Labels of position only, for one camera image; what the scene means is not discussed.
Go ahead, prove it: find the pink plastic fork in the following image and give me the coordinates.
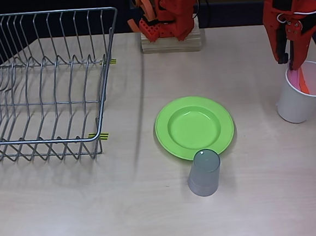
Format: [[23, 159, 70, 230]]
[[285, 60, 301, 89]]

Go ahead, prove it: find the metal wire dish rack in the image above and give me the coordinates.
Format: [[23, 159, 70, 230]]
[[0, 5, 129, 167]]

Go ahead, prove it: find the white paper cup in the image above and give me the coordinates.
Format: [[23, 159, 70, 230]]
[[273, 59, 316, 125]]

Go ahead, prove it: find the orange plastic knife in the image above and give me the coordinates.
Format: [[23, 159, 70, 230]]
[[296, 66, 312, 96]]

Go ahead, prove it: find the wooden base block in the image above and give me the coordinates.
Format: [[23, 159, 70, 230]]
[[139, 12, 207, 57]]

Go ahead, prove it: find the translucent grey plastic cup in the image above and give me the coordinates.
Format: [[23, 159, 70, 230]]
[[184, 147, 224, 199]]

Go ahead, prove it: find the green plastic plate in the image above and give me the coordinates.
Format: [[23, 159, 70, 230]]
[[152, 93, 238, 165]]

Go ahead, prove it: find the black power cable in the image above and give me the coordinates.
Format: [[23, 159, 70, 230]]
[[194, 0, 212, 29]]

